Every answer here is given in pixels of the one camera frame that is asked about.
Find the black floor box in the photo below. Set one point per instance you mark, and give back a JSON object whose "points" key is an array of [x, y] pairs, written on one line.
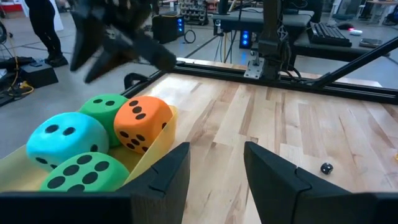
{"points": [[38, 74]]}

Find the black aluminium table frame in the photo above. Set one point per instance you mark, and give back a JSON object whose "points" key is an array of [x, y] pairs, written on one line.
{"points": [[280, 82]]}

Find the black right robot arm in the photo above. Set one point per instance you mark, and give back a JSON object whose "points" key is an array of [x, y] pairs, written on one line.
{"points": [[272, 37]]}

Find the black curved bracket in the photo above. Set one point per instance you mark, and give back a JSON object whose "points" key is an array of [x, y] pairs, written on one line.
{"points": [[130, 77]]}

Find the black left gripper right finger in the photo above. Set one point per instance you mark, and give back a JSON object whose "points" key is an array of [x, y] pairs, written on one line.
{"points": [[280, 193]]}

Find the white computer mouse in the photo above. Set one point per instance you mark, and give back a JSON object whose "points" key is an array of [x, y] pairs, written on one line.
{"points": [[356, 32]]}

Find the orange foam die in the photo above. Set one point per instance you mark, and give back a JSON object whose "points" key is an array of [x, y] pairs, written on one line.
{"points": [[146, 127]]}

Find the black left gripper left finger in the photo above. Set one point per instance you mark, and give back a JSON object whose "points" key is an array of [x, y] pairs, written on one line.
{"points": [[168, 186]]}

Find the black keyboard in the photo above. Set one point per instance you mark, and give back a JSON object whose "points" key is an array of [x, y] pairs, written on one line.
{"points": [[326, 35]]}

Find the person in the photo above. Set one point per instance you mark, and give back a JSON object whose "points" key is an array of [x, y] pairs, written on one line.
{"points": [[43, 25]]}

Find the black computer mouse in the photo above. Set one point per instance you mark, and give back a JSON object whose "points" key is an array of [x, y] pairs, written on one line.
{"points": [[345, 26]]}

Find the green foam die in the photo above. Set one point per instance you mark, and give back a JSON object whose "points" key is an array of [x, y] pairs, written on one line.
{"points": [[99, 115], [85, 172]]}

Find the black side table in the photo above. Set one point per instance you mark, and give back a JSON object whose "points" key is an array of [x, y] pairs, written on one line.
{"points": [[242, 20]]}

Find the dark smartphone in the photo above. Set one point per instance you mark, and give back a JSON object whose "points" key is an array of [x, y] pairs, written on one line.
{"points": [[371, 42]]}

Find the grey cart top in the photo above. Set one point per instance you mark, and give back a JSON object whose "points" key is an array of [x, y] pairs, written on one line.
{"points": [[342, 51]]}

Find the teal foam die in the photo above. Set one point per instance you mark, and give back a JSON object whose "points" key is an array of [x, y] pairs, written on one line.
{"points": [[66, 140]]}

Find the silver corner bracket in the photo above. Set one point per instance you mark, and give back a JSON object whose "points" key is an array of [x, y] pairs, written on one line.
{"points": [[254, 70]]}

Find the black box with blue lights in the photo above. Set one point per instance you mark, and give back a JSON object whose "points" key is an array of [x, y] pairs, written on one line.
{"points": [[245, 39]]}

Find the small black die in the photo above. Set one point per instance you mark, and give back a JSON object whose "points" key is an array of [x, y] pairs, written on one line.
{"points": [[326, 168]]}

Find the black computer tower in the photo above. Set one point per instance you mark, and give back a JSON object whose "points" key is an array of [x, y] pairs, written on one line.
{"points": [[164, 29]]}

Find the yellow translucent tray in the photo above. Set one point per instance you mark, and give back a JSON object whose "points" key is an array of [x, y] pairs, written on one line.
{"points": [[155, 149]]}

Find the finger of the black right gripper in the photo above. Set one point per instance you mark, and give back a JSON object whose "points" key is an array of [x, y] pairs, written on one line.
{"points": [[84, 43], [112, 57]]}

